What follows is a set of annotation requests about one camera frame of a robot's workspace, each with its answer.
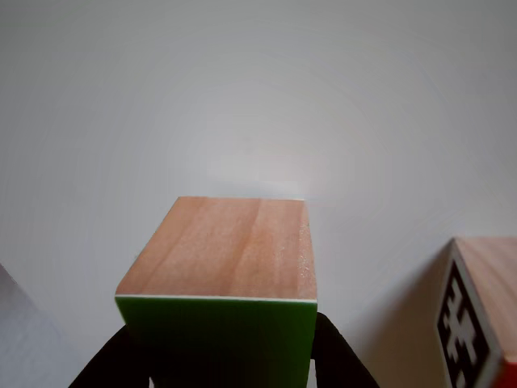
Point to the green wooden cube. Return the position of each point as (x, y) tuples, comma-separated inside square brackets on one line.
[(226, 258)]

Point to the red cube with marker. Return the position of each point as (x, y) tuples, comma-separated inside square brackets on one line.
[(480, 303)]

